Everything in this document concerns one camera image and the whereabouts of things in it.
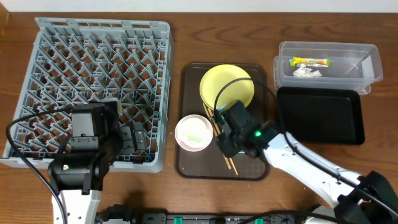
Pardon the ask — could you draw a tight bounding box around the left wooden chopstick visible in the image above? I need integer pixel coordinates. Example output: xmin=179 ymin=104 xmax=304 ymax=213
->
xmin=202 ymin=103 xmax=232 ymax=169

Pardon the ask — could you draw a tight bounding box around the brown serving tray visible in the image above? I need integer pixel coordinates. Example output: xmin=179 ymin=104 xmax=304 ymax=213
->
xmin=175 ymin=62 xmax=270 ymax=181

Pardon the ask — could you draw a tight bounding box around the pink bowl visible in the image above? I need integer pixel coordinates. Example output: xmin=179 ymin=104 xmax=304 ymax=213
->
xmin=175 ymin=114 xmax=214 ymax=152

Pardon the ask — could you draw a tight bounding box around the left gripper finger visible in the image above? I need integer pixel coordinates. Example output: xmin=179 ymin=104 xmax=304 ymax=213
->
xmin=132 ymin=123 xmax=146 ymax=151
xmin=119 ymin=126 xmax=135 ymax=155

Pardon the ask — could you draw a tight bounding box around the right wooden chopstick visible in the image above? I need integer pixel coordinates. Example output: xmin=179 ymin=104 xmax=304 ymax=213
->
xmin=211 ymin=110 xmax=239 ymax=175

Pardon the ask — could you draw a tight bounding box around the grey dish rack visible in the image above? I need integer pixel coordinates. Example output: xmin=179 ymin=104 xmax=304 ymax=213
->
xmin=11 ymin=17 xmax=174 ymax=173

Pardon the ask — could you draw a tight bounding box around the green yellow snack wrapper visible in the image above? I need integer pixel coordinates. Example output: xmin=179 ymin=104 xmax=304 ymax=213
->
xmin=289 ymin=57 xmax=330 ymax=68

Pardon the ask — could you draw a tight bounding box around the yellow plate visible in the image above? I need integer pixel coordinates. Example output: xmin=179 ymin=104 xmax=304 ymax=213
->
xmin=200 ymin=64 xmax=254 ymax=110

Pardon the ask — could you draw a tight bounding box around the black tray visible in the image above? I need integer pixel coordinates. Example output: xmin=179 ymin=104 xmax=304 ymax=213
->
xmin=277 ymin=86 xmax=365 ymax=145

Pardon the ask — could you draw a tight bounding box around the crumpled white paper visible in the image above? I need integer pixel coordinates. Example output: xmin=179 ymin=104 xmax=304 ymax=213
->
xmin=293 ymin=67 xmax=322 ymax=78

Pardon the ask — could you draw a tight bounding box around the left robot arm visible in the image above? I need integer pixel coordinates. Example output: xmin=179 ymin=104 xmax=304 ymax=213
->
xmin=48 ymin=98 xmax=146 ymax=223

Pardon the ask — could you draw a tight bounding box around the wooden chopstick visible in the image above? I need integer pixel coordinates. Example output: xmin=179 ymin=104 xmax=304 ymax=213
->
xmin=211 ymin=110 xmax=239 ymax=175
xmin=202 ymin=103 xmax=232 ymax=169

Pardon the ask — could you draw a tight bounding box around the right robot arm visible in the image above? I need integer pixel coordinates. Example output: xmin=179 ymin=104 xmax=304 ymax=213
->
xmin=213 ymin=100 xmax=397 ymax=223

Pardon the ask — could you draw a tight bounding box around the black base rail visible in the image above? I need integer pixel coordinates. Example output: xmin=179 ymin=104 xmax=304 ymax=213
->
xmin=94 ymin=204 xmax=307 ymax=224

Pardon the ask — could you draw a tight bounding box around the clear plastic bin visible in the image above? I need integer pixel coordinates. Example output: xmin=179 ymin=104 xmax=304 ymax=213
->
xmin=274 ymin=41 xmax=383 ymax=95

